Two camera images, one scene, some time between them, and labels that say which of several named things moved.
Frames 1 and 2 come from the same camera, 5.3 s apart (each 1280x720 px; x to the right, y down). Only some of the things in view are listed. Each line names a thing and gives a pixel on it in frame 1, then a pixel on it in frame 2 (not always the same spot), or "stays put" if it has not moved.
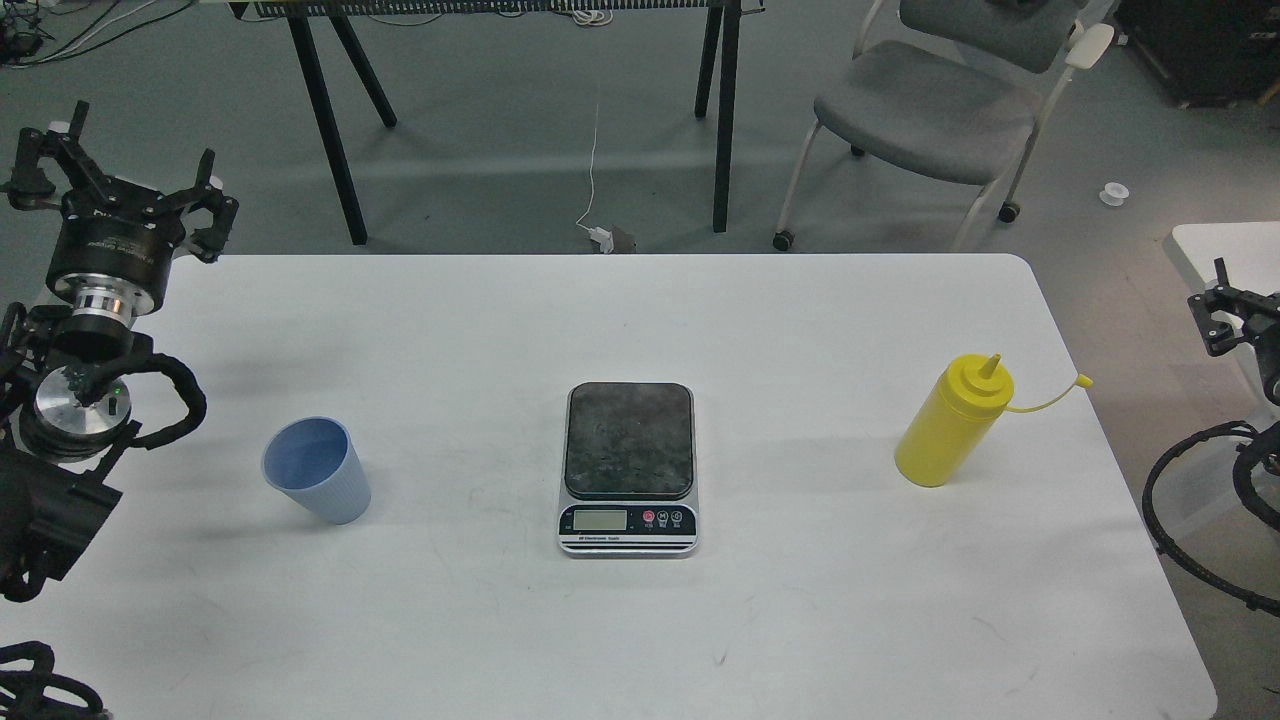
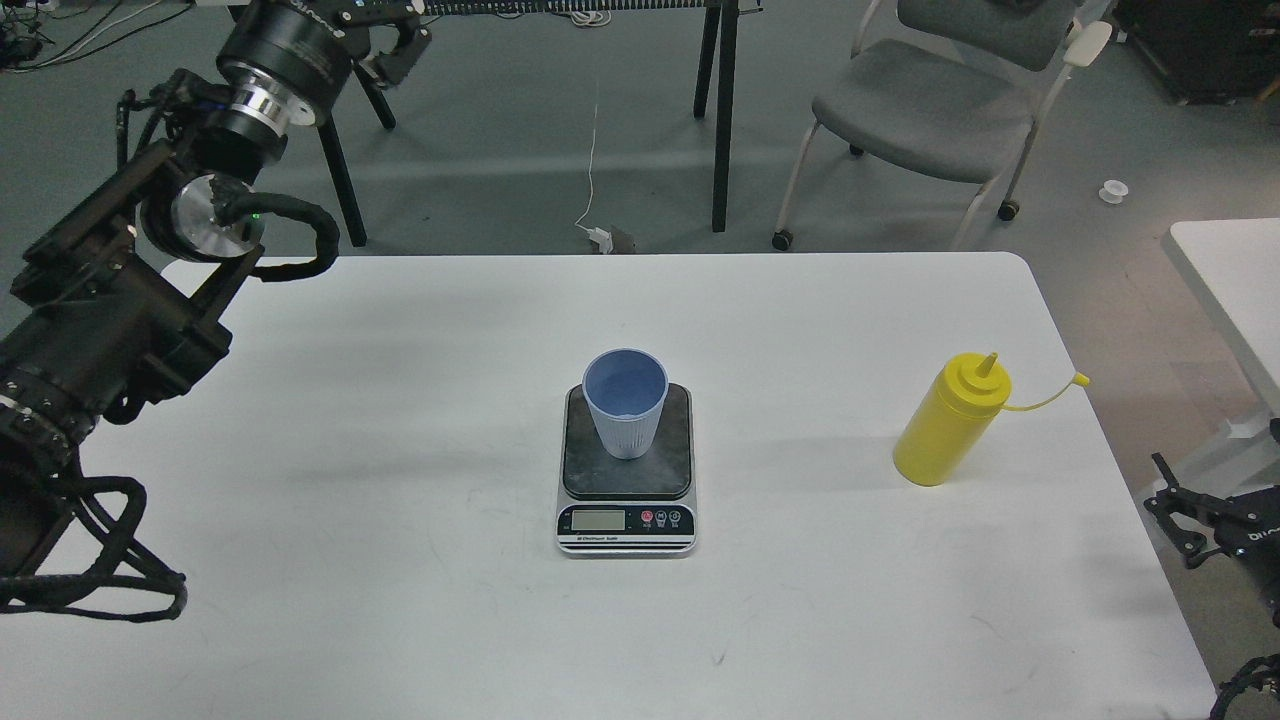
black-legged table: (720, 57) stays put
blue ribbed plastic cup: (314, 460) -> (626, 389)
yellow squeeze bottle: (957, 419) stays put
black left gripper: (110, 226) -> (309, 43)
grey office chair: (969, 88) stays put
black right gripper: (1263, 313) -> (1247, 527)
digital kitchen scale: (629, 485) stays put
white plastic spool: (1114, 193) stays put
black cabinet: (1205, 53) stays put
